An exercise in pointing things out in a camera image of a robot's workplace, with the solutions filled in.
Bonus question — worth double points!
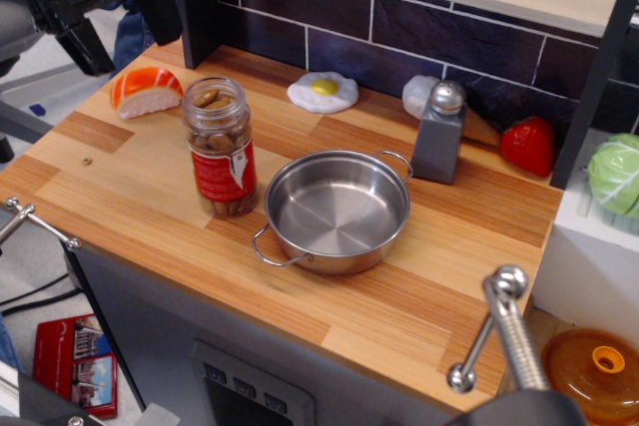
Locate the grey oven control panel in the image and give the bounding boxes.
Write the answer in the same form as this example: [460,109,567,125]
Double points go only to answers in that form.
[191,340,317,426]

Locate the grey salt shaker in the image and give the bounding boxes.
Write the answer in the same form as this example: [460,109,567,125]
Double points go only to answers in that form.
[410,80,467,185]

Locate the toy ice cream cone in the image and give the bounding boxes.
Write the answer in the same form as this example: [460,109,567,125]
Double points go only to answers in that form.
[402,75,500,147]

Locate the clear almond jar red label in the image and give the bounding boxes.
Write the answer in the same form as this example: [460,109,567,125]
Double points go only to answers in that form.
[181,77,259,218]

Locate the stainless steel pot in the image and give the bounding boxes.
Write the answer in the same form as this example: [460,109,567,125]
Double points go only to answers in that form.
[252,150,413,274]

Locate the red toy strawberry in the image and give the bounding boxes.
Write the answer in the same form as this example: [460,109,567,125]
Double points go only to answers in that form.
[499,117,555,177]

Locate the left metal clamp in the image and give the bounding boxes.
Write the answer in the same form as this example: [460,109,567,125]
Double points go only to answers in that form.
[0,197,83,251]

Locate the orange pot lid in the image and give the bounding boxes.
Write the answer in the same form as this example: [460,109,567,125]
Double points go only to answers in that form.
[541,329,638,425]

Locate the red booklet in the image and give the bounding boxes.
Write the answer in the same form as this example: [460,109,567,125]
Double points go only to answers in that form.
[32,314,118,419]

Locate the black cable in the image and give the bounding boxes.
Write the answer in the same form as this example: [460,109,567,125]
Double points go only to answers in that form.
[0,273,82,318]

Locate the right metal clamp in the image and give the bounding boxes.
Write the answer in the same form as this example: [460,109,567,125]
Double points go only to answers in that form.
[447,264,587,425]

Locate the toy salmon sushi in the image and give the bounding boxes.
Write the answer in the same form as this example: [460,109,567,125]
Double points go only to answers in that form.
[110,67,184,120]

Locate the toy fried egg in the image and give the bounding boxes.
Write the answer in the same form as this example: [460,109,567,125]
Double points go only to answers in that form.
[288,72,359,115]

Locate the green toy cabbage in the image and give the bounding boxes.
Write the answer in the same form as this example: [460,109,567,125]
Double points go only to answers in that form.
[587,134,638,219]

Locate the metal clamp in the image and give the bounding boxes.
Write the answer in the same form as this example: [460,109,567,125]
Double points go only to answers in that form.
[0,197,83,251]
[447,264,587,425]

